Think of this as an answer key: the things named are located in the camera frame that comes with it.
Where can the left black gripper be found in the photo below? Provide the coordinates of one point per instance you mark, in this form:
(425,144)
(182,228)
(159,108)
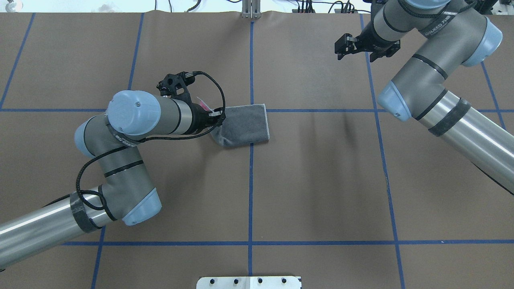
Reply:
(198,119)

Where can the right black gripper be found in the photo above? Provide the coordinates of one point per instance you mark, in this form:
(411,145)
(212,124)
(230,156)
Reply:
(368,41)

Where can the pink and grey towel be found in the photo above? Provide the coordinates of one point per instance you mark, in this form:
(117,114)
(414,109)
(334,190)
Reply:
(242,126)

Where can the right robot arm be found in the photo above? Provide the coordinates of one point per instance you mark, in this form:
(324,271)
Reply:
(456,34)

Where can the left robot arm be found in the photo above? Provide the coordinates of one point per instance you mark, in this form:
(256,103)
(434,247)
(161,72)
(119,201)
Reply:
(114,184)

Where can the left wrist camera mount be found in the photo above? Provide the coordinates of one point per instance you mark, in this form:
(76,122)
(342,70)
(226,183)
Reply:
(176,86)

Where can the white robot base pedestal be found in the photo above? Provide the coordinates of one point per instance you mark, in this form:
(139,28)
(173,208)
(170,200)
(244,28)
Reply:
(250,282)

